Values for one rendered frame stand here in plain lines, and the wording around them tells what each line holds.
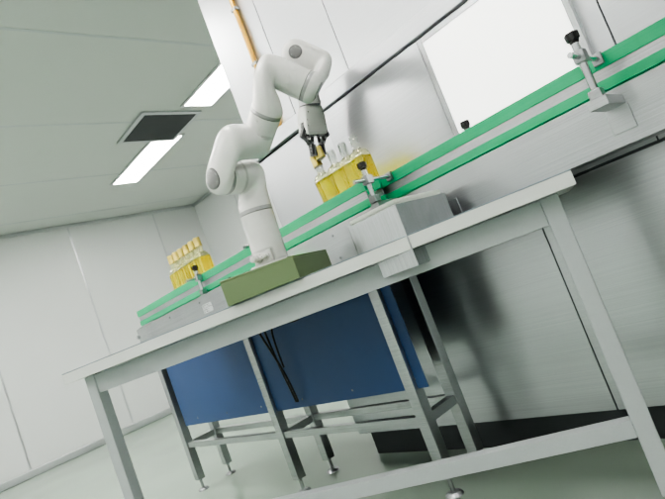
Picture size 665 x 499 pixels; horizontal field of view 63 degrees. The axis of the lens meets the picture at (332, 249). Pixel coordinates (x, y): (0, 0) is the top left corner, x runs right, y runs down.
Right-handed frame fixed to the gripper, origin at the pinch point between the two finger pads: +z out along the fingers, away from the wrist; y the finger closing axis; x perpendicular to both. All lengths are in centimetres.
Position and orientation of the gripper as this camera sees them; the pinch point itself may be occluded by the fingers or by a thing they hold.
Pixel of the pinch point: (317, 149)
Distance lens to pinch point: 190.7
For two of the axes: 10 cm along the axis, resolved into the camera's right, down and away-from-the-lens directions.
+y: -7.0, 1.9, -6.9
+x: 7.0, -0.4, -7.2
